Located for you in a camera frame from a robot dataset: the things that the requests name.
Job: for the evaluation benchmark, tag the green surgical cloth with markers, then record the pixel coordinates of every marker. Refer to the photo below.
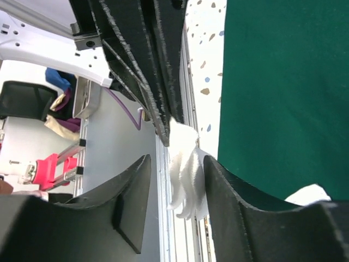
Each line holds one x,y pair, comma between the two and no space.
284,107

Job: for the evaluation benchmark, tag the white gauze pad bottom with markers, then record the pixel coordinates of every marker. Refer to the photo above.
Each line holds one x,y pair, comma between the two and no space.
186,172

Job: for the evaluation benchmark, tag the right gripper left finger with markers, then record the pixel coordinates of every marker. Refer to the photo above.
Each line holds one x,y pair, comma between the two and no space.
104,224

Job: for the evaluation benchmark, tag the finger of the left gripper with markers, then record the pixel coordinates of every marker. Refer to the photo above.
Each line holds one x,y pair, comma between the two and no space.
164,21
121,29

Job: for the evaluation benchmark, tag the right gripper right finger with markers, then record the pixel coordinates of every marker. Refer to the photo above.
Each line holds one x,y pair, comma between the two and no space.
251,225

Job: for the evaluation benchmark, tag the black office chair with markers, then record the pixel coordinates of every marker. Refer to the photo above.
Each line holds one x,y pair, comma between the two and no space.
26,100

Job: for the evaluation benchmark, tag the aluminium mounting rail frame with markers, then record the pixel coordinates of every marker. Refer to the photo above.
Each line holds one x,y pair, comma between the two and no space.
177,224

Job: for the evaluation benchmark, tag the metal instrument tray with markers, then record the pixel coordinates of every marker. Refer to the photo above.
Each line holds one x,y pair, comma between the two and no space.
86,99

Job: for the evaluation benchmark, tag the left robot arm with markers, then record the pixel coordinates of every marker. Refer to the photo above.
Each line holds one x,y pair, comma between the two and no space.
39,32

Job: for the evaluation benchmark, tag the red plastic clamp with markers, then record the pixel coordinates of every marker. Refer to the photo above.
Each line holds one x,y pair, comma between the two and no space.
46,169

